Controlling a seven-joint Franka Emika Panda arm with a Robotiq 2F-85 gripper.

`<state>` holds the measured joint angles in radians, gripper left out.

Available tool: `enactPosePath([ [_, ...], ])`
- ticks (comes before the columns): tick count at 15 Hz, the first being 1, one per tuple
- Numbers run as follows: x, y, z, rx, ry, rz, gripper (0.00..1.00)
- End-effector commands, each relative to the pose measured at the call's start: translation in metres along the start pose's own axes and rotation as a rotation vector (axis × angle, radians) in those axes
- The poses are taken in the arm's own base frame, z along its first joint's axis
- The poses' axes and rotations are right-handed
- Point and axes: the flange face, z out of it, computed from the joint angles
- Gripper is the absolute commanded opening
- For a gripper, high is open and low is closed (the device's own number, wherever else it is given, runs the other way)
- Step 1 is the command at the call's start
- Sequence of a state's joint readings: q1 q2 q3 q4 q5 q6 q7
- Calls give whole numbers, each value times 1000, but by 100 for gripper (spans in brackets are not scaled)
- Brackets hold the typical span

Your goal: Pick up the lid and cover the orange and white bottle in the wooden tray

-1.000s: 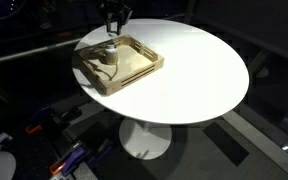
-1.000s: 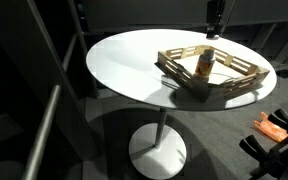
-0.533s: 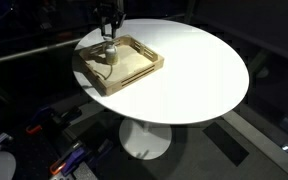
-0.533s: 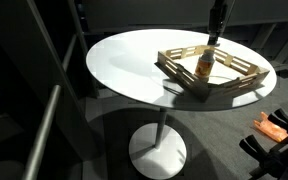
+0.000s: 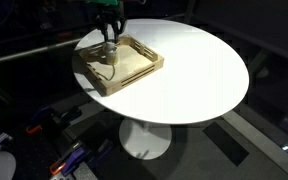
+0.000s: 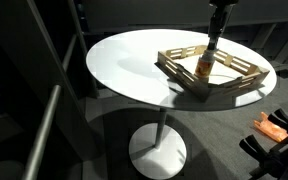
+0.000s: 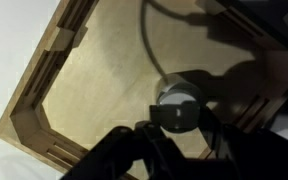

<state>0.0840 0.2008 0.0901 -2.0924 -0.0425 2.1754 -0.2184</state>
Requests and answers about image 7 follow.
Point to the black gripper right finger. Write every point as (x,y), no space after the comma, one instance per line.
(250,153)

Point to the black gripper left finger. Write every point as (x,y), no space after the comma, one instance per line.
(127,153)

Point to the grey bottle lid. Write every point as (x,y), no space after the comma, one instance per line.
(179,96)

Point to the wooden slatted tray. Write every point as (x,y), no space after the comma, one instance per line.
(100,83)

